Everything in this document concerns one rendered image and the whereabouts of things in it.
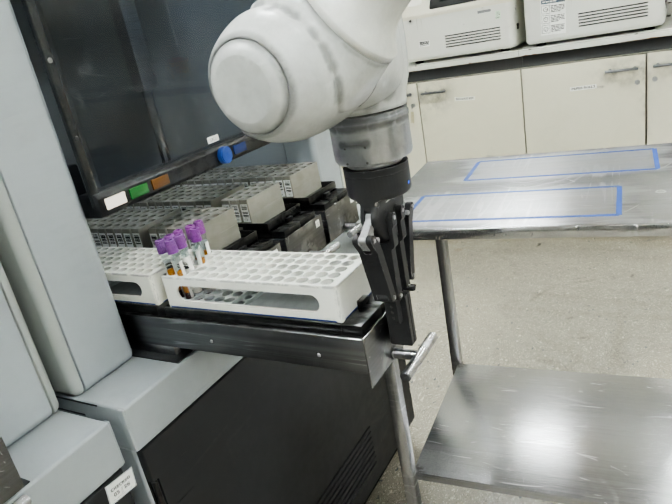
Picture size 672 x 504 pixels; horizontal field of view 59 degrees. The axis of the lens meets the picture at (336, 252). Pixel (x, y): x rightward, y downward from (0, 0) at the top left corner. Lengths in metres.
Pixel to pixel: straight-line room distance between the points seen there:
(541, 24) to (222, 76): 2.55
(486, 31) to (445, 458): 2.13
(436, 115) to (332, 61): 2.67
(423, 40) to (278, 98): 2.68
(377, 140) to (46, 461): 0.54
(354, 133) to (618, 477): 0.89
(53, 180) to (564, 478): 1.03
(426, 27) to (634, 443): 2.24
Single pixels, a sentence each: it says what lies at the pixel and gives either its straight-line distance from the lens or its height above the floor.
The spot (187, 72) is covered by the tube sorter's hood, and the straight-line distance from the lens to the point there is 1.05.
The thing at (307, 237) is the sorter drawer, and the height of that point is 0.78.
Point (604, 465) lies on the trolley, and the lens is 1.32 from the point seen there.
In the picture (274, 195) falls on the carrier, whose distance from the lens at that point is 1.21.
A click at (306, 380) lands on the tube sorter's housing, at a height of 0.52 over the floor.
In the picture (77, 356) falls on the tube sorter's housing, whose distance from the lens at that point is 0.92.
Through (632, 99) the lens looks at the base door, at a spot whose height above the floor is 0.63.
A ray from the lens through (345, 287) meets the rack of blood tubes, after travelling 0.73.
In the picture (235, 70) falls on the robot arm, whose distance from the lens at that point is 0.45.
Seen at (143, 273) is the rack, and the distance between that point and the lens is 0.94.
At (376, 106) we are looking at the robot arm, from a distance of 0.63.
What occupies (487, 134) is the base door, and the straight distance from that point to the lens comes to 3.07.
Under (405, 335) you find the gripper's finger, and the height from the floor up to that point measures 0.78.
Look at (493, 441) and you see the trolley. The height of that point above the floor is 0.28.
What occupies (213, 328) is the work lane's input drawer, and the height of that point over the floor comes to 0.80.
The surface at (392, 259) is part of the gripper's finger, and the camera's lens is 0.70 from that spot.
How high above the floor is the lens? 1.15
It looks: 21 degrees down
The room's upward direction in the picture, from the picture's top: 11 degrees counter-clockwise
